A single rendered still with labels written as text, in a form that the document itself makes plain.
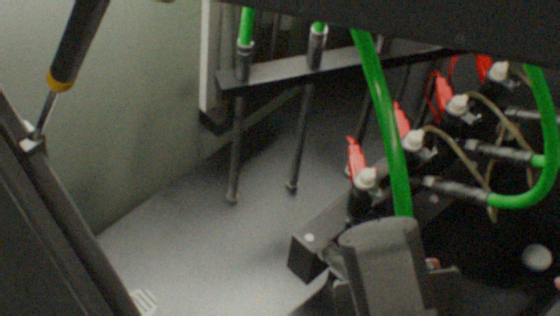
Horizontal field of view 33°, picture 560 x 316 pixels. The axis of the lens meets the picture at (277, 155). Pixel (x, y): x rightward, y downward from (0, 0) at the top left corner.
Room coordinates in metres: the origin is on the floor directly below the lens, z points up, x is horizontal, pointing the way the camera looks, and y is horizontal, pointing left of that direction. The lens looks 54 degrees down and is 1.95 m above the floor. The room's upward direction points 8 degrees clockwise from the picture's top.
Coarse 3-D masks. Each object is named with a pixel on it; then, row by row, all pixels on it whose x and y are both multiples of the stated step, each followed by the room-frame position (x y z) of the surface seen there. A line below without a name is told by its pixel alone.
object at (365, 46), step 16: (240, 32) 0.73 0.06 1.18; (352, 32) 0.53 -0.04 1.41; (368, 32) 0.53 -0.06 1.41; (240, 48) 0.72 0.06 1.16; (368, 48) 0.51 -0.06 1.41; (368, 64) 0.50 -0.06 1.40; (368, 80) 0.50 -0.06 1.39; (384, 80) 0.50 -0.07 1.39; (384, 96) 0.48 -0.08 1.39; (384, 112) 0.47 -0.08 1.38; (384, 128) 0.47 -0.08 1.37; (384, 144) 0.46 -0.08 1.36; (400, 144) 0.46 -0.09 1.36; (400, 160) 0.45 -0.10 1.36; (400, 176) 0.44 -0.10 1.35; (400, 192) 0.43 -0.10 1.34; (400, 208) 0.42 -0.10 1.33
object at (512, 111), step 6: (510, 108) 0.77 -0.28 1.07; (516, 108) 0.77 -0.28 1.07; (522, 108) 0.77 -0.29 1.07; (504, 114) 0.76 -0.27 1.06; (510, 114) 0.76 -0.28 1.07; (516, 114) 0.76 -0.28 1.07; (522, 114) 0.75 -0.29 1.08; (528, 114) 0.75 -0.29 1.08; (534, 114) 0.75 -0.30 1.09; (558, 114) 0.74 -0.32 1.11; (510, 120) 0.76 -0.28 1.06; (516, 120) 0.75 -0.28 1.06; (522, 120) 0.75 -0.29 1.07; (528, 120) 0.75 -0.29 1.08; (534, 120) 0.74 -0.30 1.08; (540, 120) 0.74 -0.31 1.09; (558, 120) 0.73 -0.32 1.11; (558, 126) 0.72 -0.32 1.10
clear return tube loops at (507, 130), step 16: (480, 96) 0.75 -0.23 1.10; (496, 112) 0.74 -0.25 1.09; (432, 128) 0.69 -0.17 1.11; (496, 128) 0.80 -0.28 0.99; (512, 128) 0.72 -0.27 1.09; (528, 144) 0.71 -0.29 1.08; (464, 160) 0.67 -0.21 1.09; (480, 176) 0.65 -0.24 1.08; (528, 176) 0.72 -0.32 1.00; (496, 208) 0.63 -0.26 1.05
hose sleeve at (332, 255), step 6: (330, 246) 0.50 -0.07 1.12; (324, 252) 0.50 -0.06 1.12; (330, 252) 0.49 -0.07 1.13; (336, 252) 0.49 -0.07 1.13; (324, 258) 0.49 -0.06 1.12; (330, 258) 0.49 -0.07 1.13; (336, 258) 0.48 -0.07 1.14; (342, 258) 0.48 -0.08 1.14; (330, 264) 0.48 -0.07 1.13; (336, 264) 0.47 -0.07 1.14; (342, 264) 0.47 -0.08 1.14; (336, 270) 0.47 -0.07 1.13; (342, 270) 0.46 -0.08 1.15; (342, 276) 0.46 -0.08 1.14
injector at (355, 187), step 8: (376, 176) 0.61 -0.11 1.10; (352, 184) 0.60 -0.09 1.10; (376, 184) 0.60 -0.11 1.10; (352, 192) 0.60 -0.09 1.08; (360, 192) 0.59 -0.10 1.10; (352, 200) 0.60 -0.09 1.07; (360, 200) 0.59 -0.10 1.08; (368, 200) 0.59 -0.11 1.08; (352, 208) 0.59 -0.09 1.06; (360, 208) 0.59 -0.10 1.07; (368, 208) 0.60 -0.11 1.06; (352, 216) 0.59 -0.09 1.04; (360, 216) 0.59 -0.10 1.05; (368, 216) 0.59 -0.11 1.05; (376, 216) 0.59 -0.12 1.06; (352, 224) 0.60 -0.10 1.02
